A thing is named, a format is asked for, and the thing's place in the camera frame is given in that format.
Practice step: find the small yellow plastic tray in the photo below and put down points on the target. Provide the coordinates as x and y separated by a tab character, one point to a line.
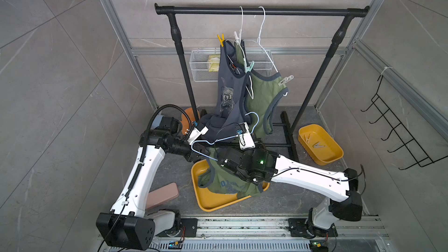
321	156

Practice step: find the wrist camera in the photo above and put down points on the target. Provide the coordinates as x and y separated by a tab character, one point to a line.
245	137
196	133

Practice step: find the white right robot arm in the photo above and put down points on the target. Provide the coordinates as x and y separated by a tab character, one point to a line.
342	200

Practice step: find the orange plush toy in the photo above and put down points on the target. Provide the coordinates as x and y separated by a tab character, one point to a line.
185	122

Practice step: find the pink rectangular case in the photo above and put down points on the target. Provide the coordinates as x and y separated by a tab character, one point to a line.
162	195

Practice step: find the light blue wire hanger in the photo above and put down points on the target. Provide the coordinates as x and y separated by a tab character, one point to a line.
232	137

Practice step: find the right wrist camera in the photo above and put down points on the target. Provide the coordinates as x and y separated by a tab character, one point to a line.
245	137

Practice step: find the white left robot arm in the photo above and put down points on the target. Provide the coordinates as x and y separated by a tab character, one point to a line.
126	225

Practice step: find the black wire wall rack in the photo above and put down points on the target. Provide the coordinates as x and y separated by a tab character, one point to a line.
407	140

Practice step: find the metal base rail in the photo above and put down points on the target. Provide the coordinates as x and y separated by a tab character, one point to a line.
278	233

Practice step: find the large yellow plastic tray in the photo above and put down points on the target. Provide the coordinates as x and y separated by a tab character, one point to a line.
209	201

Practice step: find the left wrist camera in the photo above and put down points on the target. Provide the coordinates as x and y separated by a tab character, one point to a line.
196	133

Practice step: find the yellow item in basket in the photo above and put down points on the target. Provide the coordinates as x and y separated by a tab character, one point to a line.
213	62

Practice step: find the orange clothespin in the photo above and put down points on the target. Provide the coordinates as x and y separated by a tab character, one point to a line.
307	138

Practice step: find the plain green tank top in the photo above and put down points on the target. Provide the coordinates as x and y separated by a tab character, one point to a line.
263	95

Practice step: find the white wire basket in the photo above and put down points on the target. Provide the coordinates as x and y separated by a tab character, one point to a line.
199	70

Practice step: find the white wire hanger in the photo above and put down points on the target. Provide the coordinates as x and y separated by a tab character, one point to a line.
241	42
258	41

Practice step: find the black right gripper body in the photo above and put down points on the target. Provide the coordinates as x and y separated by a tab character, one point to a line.
223	163

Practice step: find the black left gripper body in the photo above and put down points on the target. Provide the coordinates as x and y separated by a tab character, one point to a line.
192	152

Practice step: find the dark grey tank top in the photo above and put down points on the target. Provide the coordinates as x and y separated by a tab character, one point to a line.
230	110

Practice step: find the green printed tank top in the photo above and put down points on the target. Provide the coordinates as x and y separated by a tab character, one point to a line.
218	180

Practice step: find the black clothes rack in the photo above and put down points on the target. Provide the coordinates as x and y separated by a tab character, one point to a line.
288	129

